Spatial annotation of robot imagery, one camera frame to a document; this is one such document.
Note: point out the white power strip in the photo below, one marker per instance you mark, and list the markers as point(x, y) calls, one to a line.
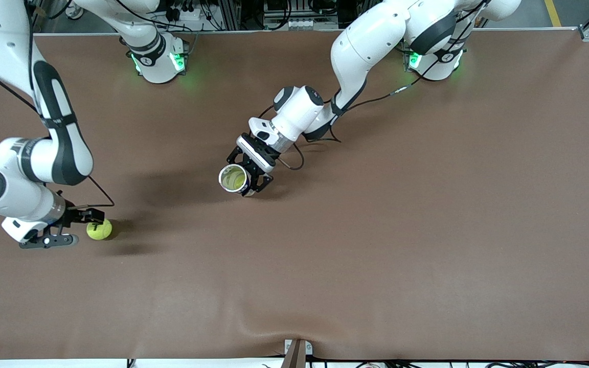
point(315, 24)

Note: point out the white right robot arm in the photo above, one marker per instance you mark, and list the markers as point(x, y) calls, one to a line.
point(8, 174)

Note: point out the grey metal edge bracket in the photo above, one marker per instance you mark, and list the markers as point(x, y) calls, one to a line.
point(297, 355)

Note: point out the Wilson tennis ball can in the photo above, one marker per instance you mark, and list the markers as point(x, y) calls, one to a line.
point(242, 191)

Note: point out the yellow-green tennis ball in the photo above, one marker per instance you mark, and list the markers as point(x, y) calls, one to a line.
point(100, 231)

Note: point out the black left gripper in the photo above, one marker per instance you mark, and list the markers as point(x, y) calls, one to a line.
point(257, 155)

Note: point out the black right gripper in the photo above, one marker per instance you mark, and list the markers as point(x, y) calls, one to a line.
point(72, 215)

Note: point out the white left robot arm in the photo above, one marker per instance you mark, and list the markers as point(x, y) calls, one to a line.
point(366, 46)

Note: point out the brown table mat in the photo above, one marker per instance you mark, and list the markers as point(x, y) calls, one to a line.
point(376, 255)

